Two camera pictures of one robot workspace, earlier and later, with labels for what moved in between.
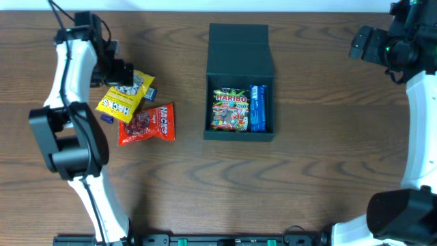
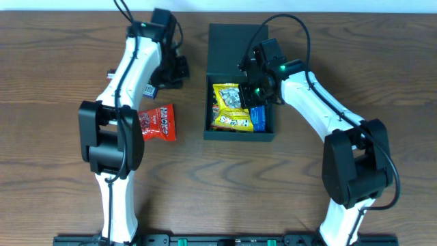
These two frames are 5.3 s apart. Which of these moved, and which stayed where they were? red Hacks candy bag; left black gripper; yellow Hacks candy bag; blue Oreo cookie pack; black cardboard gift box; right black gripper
Moved: yellow Hacks candy bag; left black gripper; right black gripper
Stayed: red Hacks candy bag; black cardboard gift box; blue Oreo cookie pack
